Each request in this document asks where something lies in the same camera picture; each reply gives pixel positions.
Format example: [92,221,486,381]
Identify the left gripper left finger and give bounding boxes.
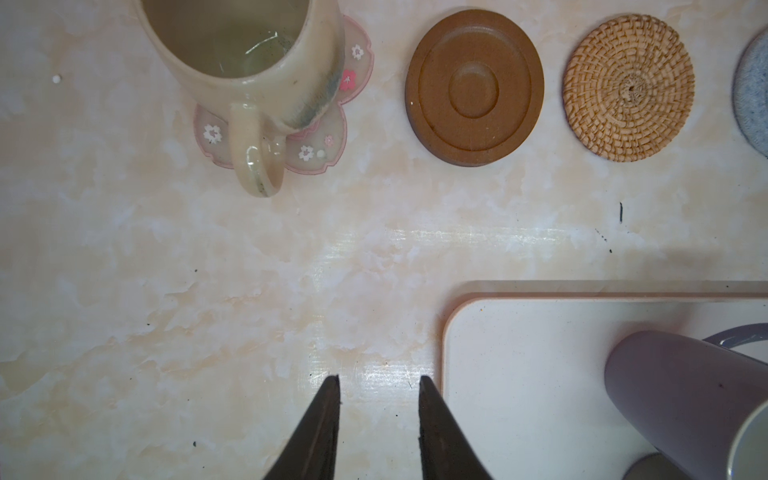
[264,375,341,480]

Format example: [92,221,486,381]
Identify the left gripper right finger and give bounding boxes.
[418,375,491,480]

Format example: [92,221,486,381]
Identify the cream ceramic mug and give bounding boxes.
[133,0,345,197]

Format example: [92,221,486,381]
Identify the lavender ceramic mug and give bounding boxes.
[604,323,767,479]

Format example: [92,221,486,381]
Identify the tan rattan round coaster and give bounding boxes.
[562,14,695,162]

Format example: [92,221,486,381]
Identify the pink flower coaster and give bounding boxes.
[193,16,375,175]

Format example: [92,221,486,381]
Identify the brown wooden round coaster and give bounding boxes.
[405,9,545,167]

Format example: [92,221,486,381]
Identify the dark grey ceramic mug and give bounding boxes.
[622,453,691,480]

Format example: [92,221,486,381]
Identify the beige rectangular tray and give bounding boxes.
[439,280,767,479]

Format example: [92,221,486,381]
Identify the grey woven round coaster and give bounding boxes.
[732,27,767,157]

